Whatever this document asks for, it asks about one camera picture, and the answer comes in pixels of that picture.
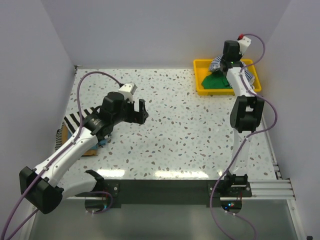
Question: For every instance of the black white thin-striped tank top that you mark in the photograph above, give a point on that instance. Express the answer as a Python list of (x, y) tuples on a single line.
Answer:
[(58, 139)]

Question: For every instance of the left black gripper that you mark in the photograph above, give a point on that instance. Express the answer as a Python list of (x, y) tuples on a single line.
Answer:
[(137, 117)]

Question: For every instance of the blue white striped tank top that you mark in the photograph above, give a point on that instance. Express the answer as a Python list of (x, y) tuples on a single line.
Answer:
[(215, 65)]

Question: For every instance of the tan folded tank top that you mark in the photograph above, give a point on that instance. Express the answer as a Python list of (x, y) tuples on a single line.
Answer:
[(65, 136)]

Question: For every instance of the black white wide-striped tank top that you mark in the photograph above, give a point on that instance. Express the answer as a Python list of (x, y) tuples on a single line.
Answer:
[(72, 121)]

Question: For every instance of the light blue folded tank top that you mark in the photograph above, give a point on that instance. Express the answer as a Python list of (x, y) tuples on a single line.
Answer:
[(101, 143)]

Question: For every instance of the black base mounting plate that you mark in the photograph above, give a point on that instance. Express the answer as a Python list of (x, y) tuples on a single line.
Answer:
[(167, 192)]

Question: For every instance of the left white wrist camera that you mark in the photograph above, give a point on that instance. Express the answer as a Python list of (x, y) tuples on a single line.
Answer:
[(128, 91)]

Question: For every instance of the yellow plastic tray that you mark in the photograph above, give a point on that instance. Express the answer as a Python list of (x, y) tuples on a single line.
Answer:
[(201, 70)]

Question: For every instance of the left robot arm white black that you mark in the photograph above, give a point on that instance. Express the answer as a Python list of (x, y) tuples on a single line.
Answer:
[(39, 185)]

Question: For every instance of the aluminium frame rail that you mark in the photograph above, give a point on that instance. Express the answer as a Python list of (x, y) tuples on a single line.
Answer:
[(272, 189)]

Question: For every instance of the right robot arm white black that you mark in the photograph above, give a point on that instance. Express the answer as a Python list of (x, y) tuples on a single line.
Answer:
[(245, 117)]

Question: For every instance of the green tank top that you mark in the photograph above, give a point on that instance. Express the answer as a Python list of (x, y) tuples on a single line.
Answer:
[(216, 80)]

